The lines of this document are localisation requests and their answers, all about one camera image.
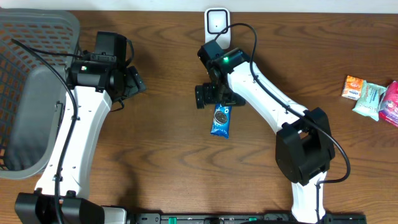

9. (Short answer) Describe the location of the blue snack wrapper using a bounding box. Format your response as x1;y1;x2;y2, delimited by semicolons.
211;104;232;139

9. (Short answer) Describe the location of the orange Kleenex tissue pack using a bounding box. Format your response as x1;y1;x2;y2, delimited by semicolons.
341;75;365;100

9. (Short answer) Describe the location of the teal wet wipes pack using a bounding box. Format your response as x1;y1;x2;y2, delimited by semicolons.
353;81;387;121

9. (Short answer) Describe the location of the purple Carefree pad pack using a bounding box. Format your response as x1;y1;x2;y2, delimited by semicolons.
379;81;398;127

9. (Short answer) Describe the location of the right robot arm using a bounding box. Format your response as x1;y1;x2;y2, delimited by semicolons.
195;47;335;223

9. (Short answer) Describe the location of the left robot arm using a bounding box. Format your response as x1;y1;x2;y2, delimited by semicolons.
8;61;131;223

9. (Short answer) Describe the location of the grey plastic mesh basket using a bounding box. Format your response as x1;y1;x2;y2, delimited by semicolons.
1;9;80;179

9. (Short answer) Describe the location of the right black cable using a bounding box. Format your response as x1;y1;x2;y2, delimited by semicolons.
213;22;351;224

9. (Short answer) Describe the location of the black cable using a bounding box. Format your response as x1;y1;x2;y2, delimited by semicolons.
213;22;351;224
11;37;83;224

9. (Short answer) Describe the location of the left black cable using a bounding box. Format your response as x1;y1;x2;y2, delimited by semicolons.
11;37;83;224

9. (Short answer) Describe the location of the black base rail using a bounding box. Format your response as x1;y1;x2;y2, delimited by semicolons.
102;212;368;224

